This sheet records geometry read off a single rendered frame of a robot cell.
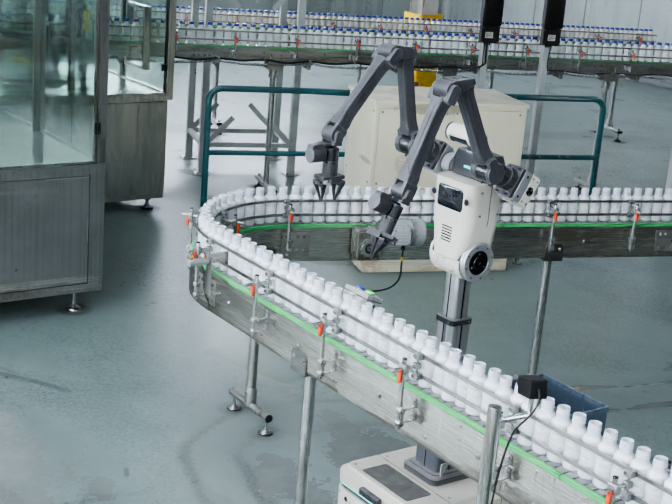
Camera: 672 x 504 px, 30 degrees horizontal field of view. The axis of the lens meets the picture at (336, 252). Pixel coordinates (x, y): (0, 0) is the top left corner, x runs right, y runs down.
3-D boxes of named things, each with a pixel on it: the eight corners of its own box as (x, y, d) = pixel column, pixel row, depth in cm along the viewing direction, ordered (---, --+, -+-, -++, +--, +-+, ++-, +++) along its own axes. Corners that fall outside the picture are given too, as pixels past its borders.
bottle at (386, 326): (395, 360, 425) (400, 315, 420) (385, 365, 420) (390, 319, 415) (381, 355, 428) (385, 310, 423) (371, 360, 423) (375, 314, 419)
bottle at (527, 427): (532, 438, 373) (539, 387, 369) (540, 447, 368) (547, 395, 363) (513, 439, 372) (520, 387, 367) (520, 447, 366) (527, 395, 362)
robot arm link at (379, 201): (416, 192, 428) (401, 186, 435) (394, 179, 421) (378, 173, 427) (401, 223, 428) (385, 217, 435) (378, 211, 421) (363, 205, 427)
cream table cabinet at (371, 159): (474, 245, 938) (492, 88, 904) (509, 271, 881) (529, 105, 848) (334, 246, 905) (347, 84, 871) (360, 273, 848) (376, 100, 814)
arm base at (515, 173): (510, 164, 463) (495, 193, 462) (498, 154, 458) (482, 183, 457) (527, 170, 456) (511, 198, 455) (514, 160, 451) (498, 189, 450)
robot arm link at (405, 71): (420, 40, 468) (403, 37, 476) (391, 47, 461) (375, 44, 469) (426, 154, 485) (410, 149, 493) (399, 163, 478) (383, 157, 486)
